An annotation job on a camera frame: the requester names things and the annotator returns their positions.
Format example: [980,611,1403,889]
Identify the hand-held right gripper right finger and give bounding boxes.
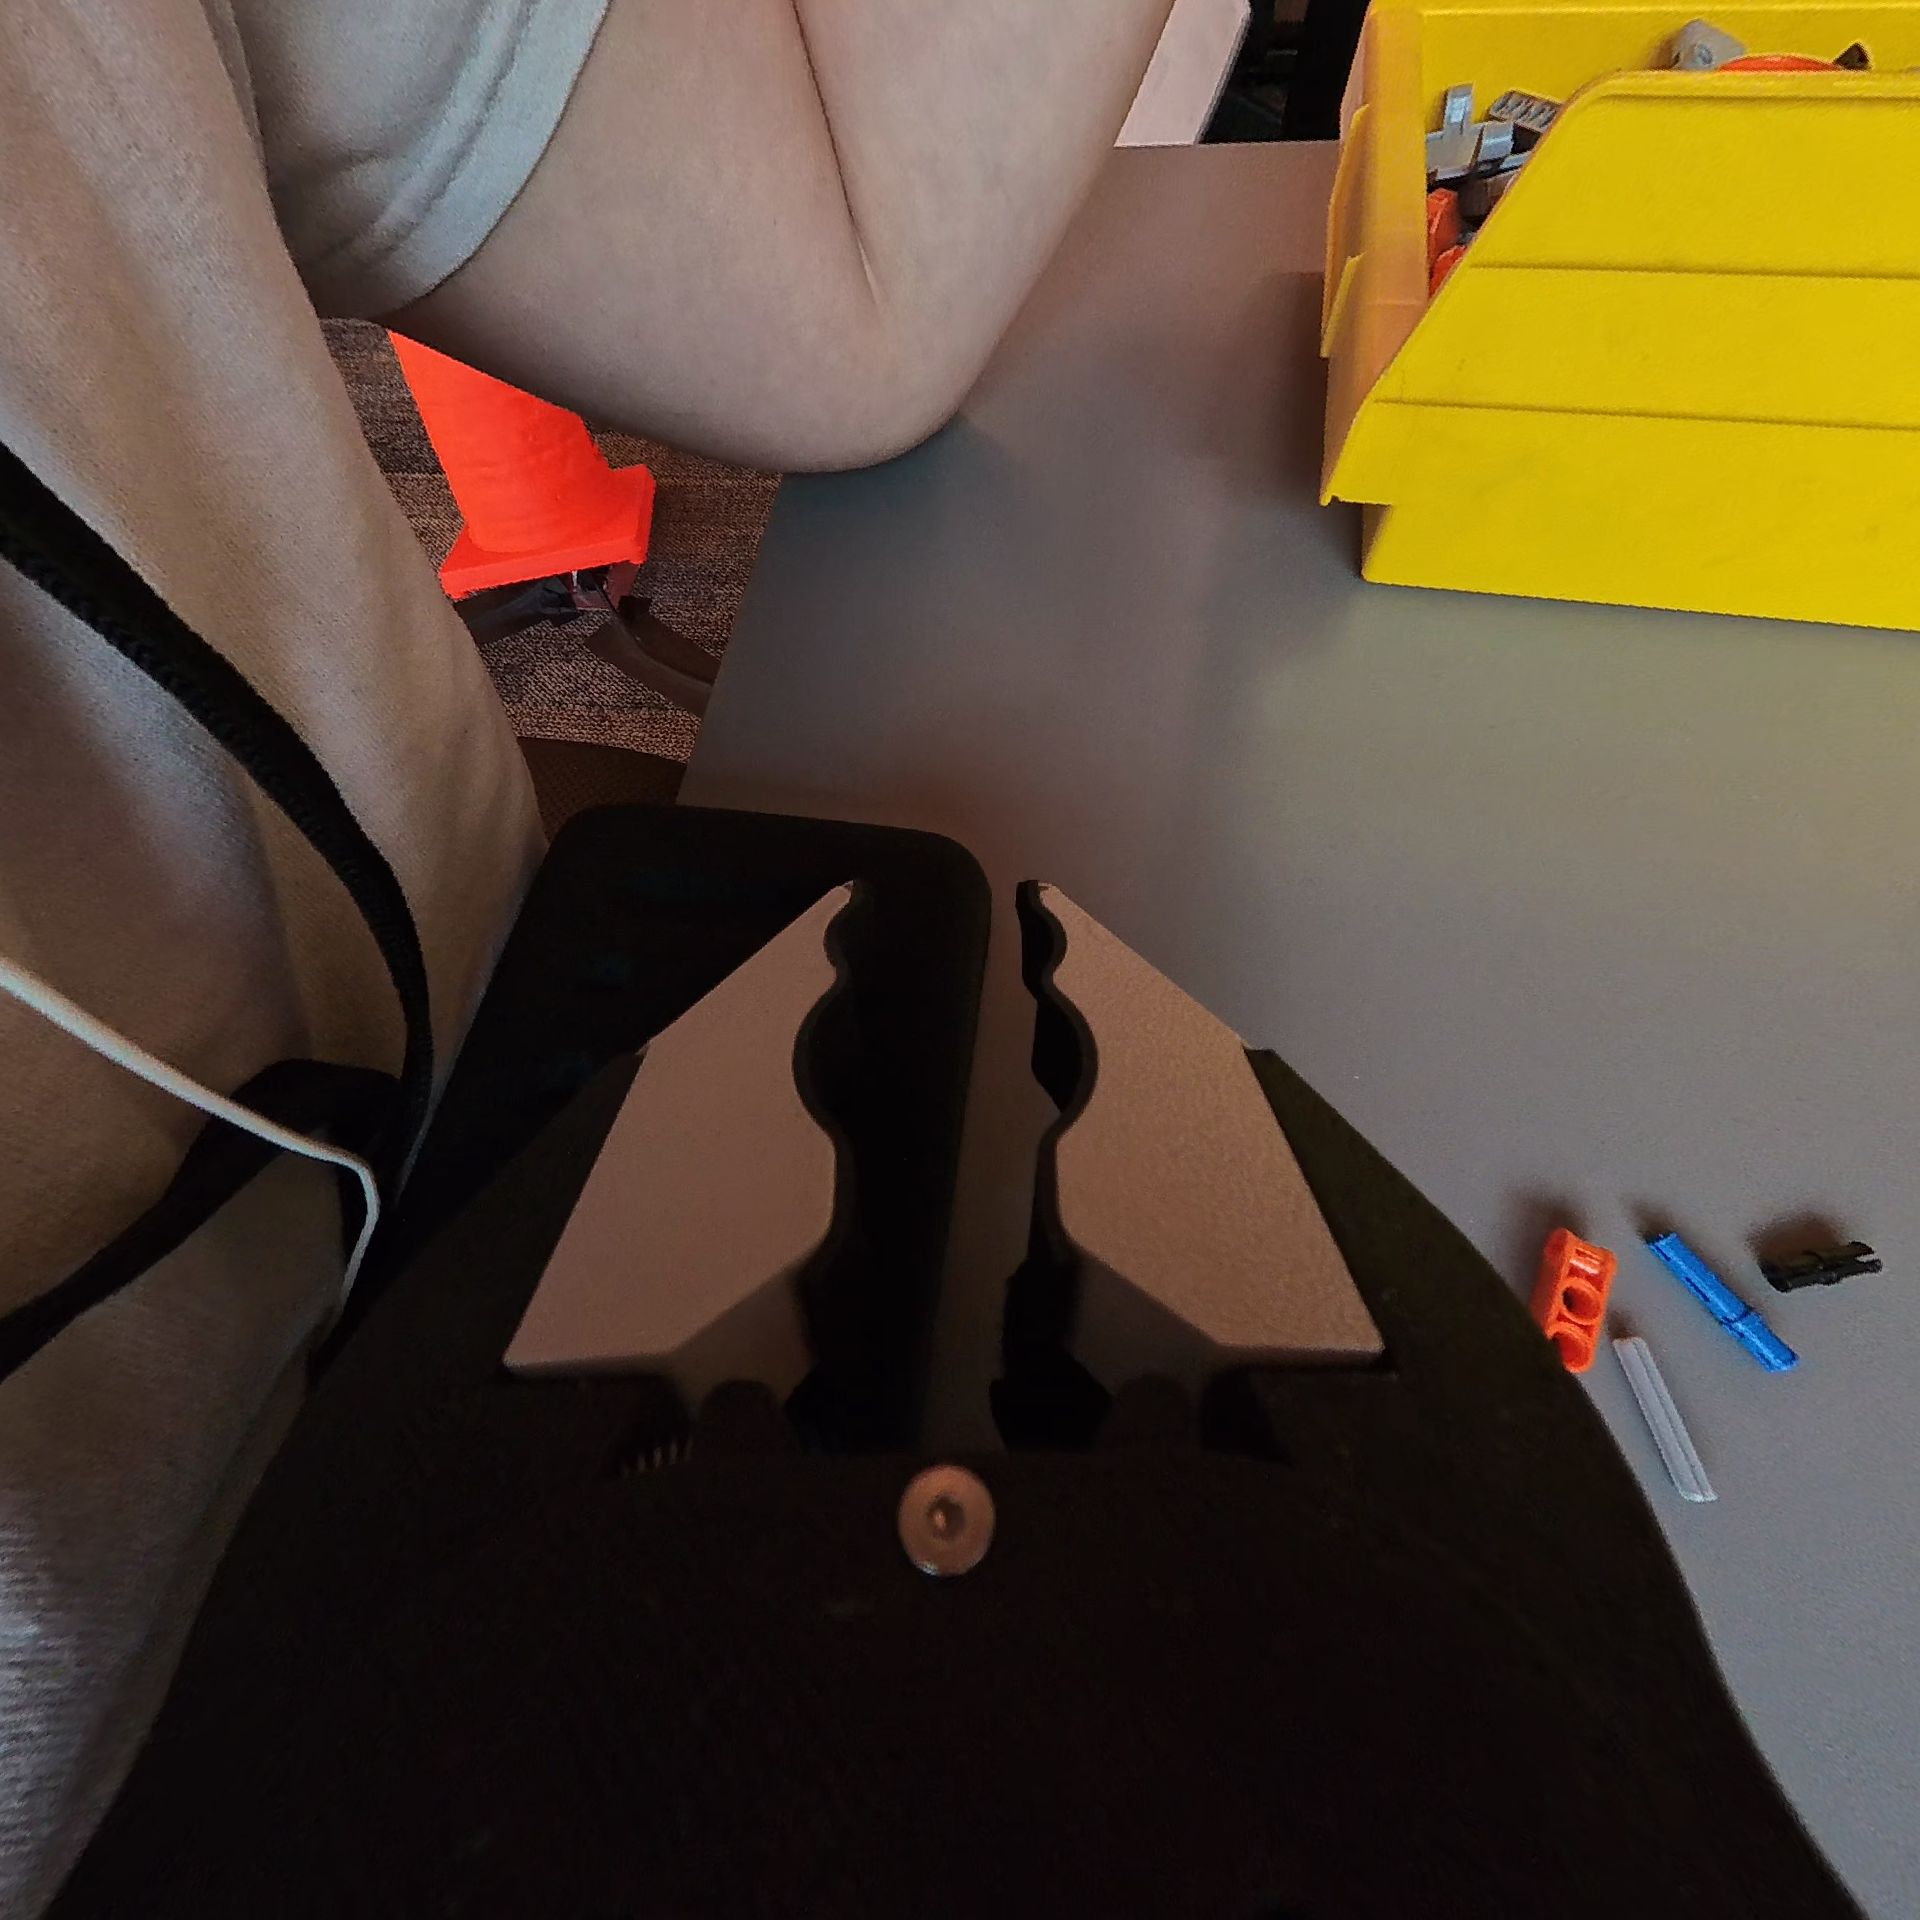
[1011,879,1386,1382]

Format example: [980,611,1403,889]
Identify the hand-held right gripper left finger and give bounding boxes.
[499,882,875,1385]

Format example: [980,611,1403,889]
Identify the small orange toy beam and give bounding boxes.
[1534,1226,1620,1375]

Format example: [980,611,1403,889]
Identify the light grey toy axle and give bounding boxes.
[1609,1321,1720,1506]

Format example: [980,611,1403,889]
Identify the blue toy pin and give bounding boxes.
[1644,1227,1800,1375]

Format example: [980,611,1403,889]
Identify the black toy pin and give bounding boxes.
[1756,1237,1885,1294]

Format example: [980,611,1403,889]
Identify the yellow plastic bin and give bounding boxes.
[1317,0,1920,636]

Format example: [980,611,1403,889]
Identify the pile of toy building parts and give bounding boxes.
[1413,13,1880,295]

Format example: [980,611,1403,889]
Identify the black studded foam mat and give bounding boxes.
[403,799,994,1448]

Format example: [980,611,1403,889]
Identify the black tripod legs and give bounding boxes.
[471,564,724,718]

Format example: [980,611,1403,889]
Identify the orange traffic cone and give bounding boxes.
[385,328,660,604]

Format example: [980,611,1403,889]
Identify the light grey shirt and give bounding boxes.
[0,0,611,1920]

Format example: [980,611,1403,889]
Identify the thin white cord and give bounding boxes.
[0,957,387,1311]

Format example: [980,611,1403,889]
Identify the black lanyard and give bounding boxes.
[0,439,440,1385]

